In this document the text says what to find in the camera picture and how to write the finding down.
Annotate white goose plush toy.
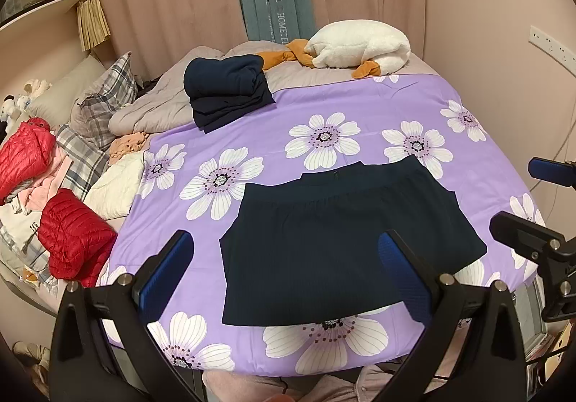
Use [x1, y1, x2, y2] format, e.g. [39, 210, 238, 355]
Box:
[256, 21, 411, 79]

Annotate white wall socket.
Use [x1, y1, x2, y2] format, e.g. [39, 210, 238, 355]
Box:
[528, 25, 576, 65]

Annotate white pillow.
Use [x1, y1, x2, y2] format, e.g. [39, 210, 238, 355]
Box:
[27, 55, 106, 117]

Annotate beige slipper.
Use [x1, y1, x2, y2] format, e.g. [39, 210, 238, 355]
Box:
[13, 341, 52, 373]

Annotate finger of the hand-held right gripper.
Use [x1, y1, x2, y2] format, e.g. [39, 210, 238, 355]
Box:
[528, 156, 576, 187]
[490, 211, 576, 324]

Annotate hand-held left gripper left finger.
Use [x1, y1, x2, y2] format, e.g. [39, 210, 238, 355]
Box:
[49, 228, 195, 402]

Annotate red down jacket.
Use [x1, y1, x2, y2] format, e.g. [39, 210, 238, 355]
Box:
[38, 188, 118, 288]
[0, 117, 57, 205]

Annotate peach cloth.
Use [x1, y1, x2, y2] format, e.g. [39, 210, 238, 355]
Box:
[108, 132, 150, 162]

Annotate beige fringed cloth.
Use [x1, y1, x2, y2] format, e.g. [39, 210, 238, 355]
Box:
[76, 0, 112, 52]

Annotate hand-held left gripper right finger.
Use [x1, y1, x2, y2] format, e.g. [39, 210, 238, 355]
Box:
[378, 228, 527, 402]

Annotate beige folded blanket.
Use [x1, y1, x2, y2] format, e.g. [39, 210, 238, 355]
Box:
[108, 41, 444, 137]

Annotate stack of folded navy clothes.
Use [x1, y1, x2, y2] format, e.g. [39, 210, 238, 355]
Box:
[183, 54, 276, 135]

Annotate person's pink clothing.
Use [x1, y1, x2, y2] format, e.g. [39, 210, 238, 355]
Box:
[202, 363, 455, 402]

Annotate white garment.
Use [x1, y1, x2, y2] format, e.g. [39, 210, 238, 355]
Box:
[0, 199, 46, 259]

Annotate purple floral bed sheet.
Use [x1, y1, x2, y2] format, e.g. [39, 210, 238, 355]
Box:
[96, 74, 547, 373]

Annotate cream cloth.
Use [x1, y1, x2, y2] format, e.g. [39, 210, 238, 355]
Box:
[83, 152, 145, 221]

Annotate pink garment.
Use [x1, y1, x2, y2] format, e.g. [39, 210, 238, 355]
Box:
[24, 145, 73, 211]

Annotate small white plush toys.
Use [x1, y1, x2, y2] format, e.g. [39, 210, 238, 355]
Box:
[0, 78, 52, 119]

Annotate navy blue jacket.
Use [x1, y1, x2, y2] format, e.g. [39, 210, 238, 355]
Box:
[219, 161, 488, 327]

